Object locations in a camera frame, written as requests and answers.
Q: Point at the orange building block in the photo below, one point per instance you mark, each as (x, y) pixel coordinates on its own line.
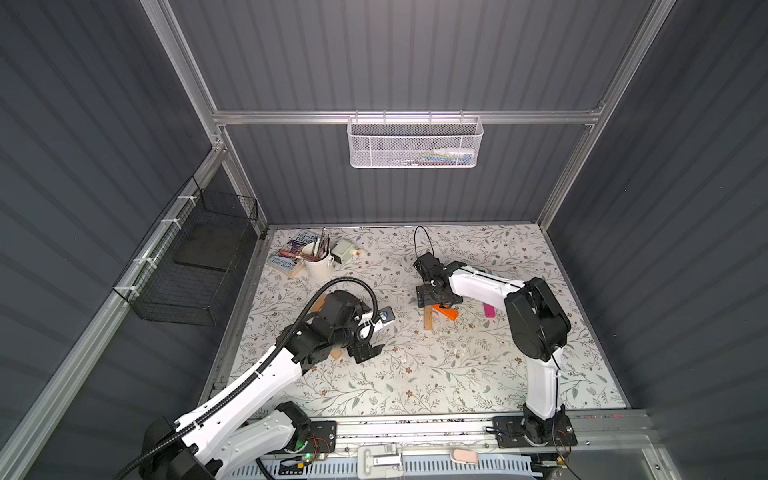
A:
(449, 313)

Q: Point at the blue book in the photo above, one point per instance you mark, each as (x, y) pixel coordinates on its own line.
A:
(287, 259)

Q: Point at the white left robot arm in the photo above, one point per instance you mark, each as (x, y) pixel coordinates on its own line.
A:
(240, 408)

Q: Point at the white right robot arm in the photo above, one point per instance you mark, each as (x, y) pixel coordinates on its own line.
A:
(539, 329)

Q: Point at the white pen cup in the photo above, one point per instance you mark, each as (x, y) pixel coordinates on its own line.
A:
(319, 270)

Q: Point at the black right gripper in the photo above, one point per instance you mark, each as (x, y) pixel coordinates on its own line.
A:
(432, 292)

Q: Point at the black wire mesh basket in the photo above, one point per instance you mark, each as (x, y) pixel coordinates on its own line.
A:
(192, 275)

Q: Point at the white wire mesh basket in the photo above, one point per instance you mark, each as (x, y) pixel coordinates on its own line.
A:
(420, 142)

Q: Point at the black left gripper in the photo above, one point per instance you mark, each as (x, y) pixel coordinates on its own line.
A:
(366, 346)

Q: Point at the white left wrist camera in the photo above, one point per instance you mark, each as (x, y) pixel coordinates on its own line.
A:
(370, 324)

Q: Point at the pale green small box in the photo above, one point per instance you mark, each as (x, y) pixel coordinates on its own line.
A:
(344, 252)

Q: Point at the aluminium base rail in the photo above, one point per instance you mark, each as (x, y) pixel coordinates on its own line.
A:
(602, 428)

